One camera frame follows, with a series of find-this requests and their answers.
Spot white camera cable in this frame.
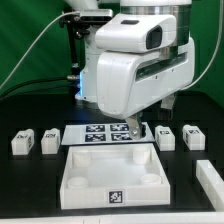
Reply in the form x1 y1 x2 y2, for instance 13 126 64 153
0 10 81 91

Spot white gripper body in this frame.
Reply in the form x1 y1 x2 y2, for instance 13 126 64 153
97 38 195 119

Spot black cables on table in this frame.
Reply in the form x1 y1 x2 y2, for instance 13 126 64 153
0 75 81 101

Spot white L-shaped obstacle fixture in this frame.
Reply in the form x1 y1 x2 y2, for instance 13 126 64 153
196 160 224 212

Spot white square tabletop tray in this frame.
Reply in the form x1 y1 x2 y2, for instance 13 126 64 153
60 143 170 209

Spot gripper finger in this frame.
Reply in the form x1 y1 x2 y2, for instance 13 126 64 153
126 114 143 140

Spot black camera stand pole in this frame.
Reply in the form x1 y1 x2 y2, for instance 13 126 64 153
67 24 80 75

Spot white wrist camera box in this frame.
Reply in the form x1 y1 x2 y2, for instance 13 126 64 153
95 13 177 53

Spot grey camera on stand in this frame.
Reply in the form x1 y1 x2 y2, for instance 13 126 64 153
59 8 115 25

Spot white sheet with AprilTags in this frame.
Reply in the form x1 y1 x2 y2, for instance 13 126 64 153
61 122 155 146

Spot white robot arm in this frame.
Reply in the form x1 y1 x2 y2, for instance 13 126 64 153
64 0 195 139

